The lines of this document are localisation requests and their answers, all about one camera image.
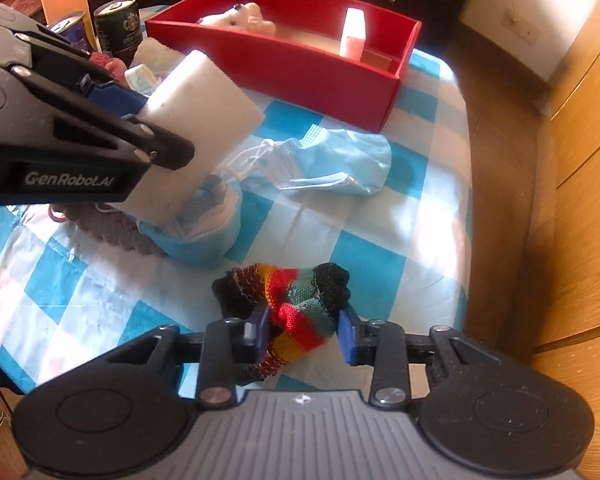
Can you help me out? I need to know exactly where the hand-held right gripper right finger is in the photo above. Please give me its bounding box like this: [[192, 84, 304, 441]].
[[336, 305, 507, 409]]

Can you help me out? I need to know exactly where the white towel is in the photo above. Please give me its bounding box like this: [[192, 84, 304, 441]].
[[132, 37, 182, 79]]

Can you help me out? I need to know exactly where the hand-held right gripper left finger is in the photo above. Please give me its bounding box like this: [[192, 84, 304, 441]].
[[101, 305, 272, 407]]

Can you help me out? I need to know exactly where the green drink can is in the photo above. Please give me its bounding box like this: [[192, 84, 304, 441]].
[[94, 0, 145, 69]]

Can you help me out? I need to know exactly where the blue checked tablecloth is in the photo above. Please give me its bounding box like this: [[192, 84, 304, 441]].
[[0, 2, 474, 397]]

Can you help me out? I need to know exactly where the red box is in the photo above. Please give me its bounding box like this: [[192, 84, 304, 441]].
[[145, 0, 422, 134]]

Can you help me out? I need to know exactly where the white sponge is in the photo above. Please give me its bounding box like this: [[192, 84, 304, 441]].
[[116, 50, 266, 227]]

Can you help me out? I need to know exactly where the wooden cabinet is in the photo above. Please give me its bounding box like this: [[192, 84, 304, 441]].
[[527, 0, 600, 480]]

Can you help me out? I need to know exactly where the small white foam block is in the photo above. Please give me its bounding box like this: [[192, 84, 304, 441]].
[[339, 7, 367, 59]]

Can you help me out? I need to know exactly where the striped knitted sock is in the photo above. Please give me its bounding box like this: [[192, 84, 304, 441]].
[[211, 261, 354, 387]]

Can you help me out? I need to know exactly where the white plush toy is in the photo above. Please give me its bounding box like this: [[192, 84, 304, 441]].
[[197, 2, 277, 39]]

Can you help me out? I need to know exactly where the blue face mask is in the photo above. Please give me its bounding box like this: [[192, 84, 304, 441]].
[[241, 127, 392, 197], [137, 180, 244, 266]]

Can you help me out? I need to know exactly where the grey knitted cloth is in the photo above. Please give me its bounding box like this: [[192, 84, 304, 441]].
[[64, 204, 167, 257]]

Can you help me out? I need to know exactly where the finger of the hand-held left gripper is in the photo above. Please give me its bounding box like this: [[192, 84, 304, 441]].
[[9, 65, 197, 171], [12, 32, 149, 118]]

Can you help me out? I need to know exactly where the small pale blue packet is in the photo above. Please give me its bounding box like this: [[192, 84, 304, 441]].
[[124, 62, 162, 96]]

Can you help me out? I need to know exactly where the white wall socket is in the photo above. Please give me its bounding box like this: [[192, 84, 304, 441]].
[[501, 11, 542, 44]]

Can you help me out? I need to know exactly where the blue drink can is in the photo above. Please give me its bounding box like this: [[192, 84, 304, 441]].
[[47, 11, 94, 54]]

